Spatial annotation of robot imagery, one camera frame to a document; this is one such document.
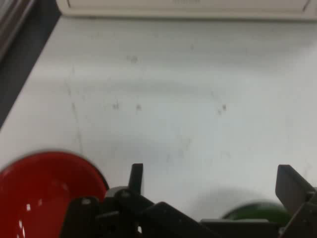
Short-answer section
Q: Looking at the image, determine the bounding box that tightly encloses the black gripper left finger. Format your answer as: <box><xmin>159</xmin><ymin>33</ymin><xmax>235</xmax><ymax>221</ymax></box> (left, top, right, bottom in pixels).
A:
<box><xmin>60</xmin><ymin>163</ymin><xmax>216</xmax><ymax>238</ymax></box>

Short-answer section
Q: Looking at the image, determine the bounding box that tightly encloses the cream toaster oven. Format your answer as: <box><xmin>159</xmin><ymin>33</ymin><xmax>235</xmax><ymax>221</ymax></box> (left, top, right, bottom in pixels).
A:
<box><xmin>56</xmin><ymin>0</ymin><xmax>317</xmax><ymax>20</ymax></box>

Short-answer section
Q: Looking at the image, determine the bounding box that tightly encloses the dark green bowl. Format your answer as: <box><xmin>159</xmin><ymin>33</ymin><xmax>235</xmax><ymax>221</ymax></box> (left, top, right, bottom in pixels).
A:
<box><xmin>221</xmin><ymin>202</ymin><xmax>293</xmax><ymax>226</ymax></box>

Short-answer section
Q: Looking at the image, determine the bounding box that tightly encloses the aluminium rail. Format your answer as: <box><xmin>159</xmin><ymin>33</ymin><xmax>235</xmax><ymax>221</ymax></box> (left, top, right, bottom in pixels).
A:
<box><xmin>0</xmin><ymin>0</ymin><xmax>38</xmax><ymax>62</ymax></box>

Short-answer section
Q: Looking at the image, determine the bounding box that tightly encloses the red bowl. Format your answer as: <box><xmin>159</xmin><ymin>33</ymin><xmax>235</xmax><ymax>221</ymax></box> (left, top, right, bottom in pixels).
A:
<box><xmin>0</xmin><ymin>151</ymin><xmax>109</xmax><ymax>238</ymax></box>

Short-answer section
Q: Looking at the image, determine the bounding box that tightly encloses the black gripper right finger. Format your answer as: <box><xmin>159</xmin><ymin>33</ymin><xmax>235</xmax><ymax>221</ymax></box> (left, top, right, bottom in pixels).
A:
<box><xmin>274</xmin><ymin>164</ymin><xmax>317</xmax><ymax>238</ymax></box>

